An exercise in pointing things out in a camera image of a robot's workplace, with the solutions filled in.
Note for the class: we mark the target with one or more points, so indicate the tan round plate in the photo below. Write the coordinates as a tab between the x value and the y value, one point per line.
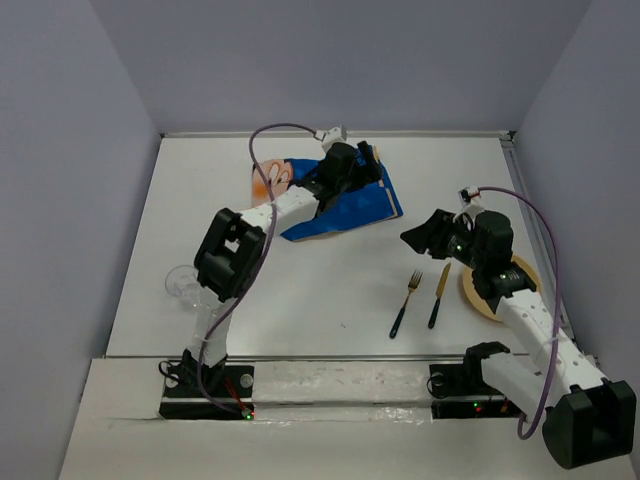
478	303

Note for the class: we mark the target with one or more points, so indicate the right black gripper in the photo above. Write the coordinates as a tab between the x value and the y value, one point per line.
431	233

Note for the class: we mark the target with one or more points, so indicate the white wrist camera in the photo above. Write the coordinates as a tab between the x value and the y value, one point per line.
470	198
328	138

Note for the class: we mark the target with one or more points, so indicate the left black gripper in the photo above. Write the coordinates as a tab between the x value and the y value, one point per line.
364	174

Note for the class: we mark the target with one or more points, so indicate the gold knife dark handle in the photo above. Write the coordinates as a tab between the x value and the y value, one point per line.
439	292

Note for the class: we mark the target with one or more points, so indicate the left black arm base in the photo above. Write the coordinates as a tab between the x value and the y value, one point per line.
227	393

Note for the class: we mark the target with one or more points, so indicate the blue cartoon placemat cloth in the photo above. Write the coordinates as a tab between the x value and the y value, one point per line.
373	203

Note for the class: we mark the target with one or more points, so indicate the clear drinking glass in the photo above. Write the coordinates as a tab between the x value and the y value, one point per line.
181	283

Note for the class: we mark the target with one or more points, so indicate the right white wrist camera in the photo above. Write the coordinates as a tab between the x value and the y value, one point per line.
470	198

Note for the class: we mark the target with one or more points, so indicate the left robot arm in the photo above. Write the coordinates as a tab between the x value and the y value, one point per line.
288	195

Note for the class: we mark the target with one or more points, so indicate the gold fork dark handle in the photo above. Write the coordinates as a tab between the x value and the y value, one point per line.
413	285

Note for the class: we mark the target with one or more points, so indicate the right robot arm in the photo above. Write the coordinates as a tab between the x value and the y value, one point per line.
584	416

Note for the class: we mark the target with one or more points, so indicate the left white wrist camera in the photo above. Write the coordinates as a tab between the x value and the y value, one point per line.
328	138

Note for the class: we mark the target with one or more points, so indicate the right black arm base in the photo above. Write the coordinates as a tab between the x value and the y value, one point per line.
453	397

